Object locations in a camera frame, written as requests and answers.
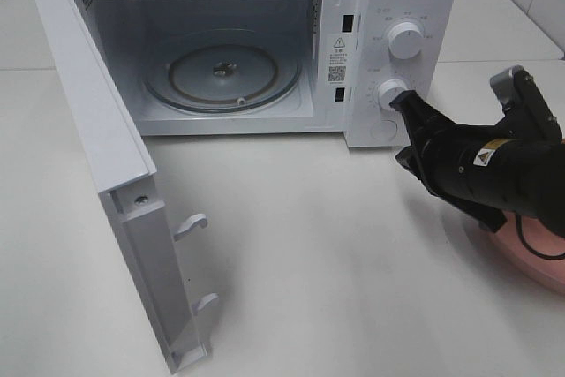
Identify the pink round plate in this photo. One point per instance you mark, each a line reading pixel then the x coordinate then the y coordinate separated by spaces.
pixel 532 249

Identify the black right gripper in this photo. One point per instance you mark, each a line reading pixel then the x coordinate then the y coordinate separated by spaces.
pixel 441 157

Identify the white microwave door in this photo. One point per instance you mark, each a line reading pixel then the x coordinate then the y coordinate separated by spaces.
pixel 123 174

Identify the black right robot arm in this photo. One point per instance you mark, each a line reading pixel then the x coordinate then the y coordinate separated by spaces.
pixel 525 177

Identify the upper white power knob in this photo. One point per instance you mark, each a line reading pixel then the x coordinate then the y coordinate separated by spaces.
pixel 404 38

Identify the glass microwave turntable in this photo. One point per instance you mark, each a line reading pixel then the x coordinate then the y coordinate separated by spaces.
pixel 222 71

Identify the white microwave oven body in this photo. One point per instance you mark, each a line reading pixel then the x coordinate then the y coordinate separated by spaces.
pixel 341 45

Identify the lower white timer knob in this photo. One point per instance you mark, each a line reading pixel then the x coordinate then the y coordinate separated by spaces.
pixel 387 91

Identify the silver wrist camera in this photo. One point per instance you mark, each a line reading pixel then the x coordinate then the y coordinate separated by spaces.
pixel 526 113

